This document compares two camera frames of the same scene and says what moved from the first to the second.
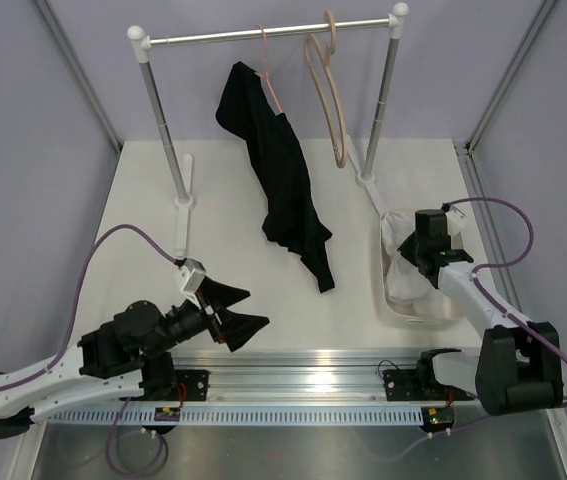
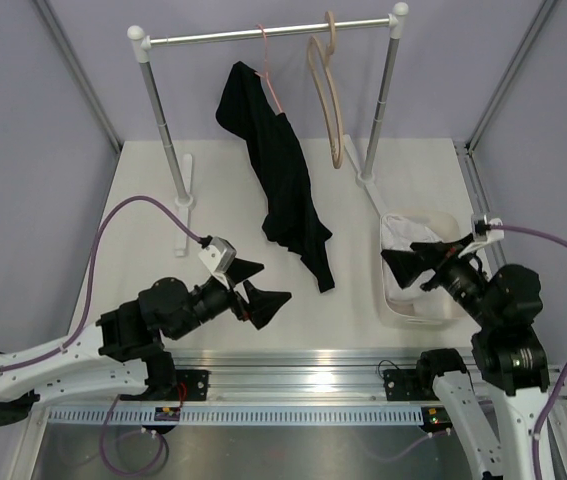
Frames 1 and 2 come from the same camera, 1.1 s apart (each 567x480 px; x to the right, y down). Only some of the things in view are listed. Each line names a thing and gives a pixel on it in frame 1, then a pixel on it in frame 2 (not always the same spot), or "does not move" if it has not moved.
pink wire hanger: (262, 29) does not move
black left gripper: (236, 328) to (261, 305)
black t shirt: (247, 106) does not move
